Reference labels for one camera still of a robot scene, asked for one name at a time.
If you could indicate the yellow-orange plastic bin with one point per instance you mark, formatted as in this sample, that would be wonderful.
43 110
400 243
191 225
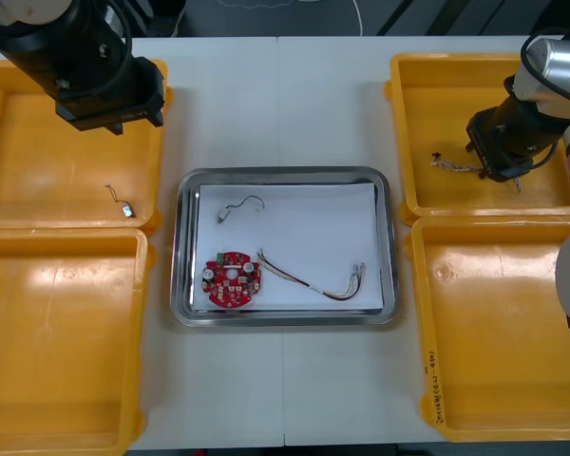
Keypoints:
437 109
52 166
480 380
76 370

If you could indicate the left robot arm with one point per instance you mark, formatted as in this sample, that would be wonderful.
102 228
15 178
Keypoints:
38 43

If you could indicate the steel tray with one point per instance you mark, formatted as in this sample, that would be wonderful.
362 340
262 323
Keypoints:
180 266

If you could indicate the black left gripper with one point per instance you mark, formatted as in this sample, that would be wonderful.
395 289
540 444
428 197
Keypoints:
109 95

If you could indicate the white paper sheet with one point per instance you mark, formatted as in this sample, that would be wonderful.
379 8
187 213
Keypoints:
313 223

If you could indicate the round red circuit board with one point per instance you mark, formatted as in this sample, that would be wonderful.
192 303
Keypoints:
228 294

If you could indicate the small metal solenoid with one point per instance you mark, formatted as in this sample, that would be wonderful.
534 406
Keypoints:
223 214
128 210

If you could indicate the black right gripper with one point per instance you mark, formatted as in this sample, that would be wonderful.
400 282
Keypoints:
496 145

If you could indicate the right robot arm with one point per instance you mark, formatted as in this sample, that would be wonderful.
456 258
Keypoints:
560 62

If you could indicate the black metal frame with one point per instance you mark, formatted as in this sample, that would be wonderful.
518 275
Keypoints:
394 16

